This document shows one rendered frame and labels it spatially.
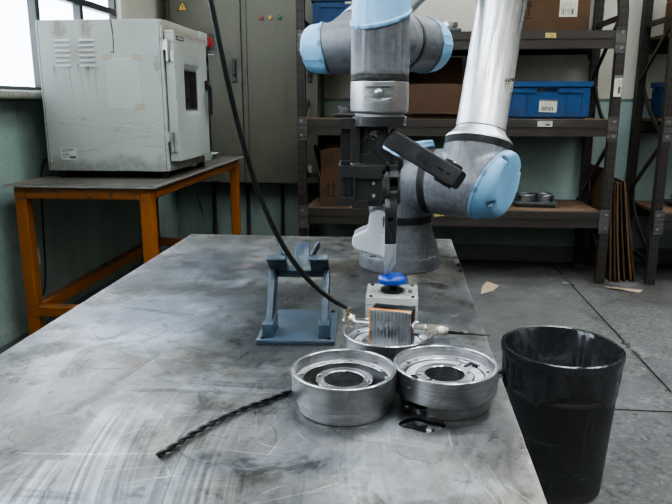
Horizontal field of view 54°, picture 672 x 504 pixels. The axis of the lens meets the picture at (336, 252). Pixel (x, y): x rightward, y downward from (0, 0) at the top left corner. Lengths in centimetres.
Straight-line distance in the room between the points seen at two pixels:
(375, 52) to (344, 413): 44
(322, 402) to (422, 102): 357
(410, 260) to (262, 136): 341
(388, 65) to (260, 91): 369
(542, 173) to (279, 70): 192
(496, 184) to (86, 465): 75
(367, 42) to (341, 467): 51
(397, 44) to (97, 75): 224
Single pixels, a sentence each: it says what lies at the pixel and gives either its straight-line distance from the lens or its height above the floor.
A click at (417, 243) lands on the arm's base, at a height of 85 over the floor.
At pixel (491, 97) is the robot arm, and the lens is 116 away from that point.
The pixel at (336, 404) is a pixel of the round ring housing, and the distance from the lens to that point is 63.
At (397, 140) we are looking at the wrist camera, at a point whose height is 105.
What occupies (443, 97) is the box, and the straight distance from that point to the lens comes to 413.
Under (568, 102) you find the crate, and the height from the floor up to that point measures 110.
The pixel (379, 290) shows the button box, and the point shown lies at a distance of 92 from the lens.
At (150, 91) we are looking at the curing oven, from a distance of 291.
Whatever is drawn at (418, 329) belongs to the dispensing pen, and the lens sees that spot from 75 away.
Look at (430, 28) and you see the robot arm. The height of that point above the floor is 120.
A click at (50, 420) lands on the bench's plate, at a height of 80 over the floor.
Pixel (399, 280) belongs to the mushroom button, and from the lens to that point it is 90.
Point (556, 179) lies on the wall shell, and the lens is 481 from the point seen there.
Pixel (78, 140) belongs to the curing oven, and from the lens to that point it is 304.
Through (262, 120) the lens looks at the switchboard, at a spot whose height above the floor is 98.
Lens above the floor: 110
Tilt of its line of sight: 13 degrees down
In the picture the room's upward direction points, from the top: straight up
